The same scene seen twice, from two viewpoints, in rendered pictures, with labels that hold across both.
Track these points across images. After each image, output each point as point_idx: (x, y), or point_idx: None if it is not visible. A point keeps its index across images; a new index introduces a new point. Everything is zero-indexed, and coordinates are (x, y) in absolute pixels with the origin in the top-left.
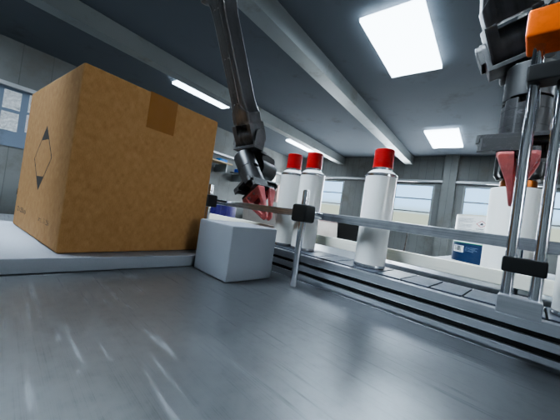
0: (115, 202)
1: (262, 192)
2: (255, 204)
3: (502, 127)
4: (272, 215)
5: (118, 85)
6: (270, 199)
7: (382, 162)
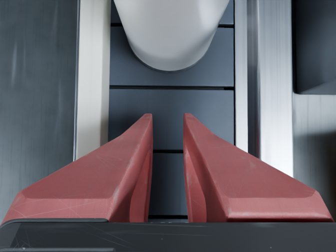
0: None
1: (245, 169)
2: (293, 138)
3: None
4: (145, 115)
5: None
6: (137, 151)
7: None
